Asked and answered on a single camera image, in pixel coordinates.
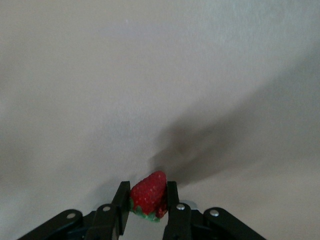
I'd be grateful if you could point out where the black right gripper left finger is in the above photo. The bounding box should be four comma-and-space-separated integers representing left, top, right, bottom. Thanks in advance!
17, 180, 132, 240

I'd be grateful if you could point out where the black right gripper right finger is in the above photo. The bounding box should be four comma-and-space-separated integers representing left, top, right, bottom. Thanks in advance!
162, 180, 266, 240

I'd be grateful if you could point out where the red strawberry with green leaves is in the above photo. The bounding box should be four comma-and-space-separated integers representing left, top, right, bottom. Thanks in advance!
129, 170, 169, 223

